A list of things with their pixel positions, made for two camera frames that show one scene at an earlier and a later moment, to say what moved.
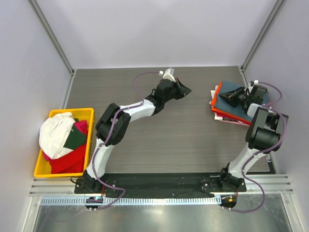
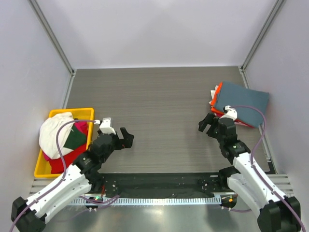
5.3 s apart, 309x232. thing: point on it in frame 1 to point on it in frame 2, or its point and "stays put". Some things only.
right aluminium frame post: (277, 5) stays put
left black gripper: (183, 91) to (126, 142)
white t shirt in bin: (53, 134) stays put
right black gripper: (237, 95) to (212, 124)
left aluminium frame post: (56, 44) stays put
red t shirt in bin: (73, 162) stays put
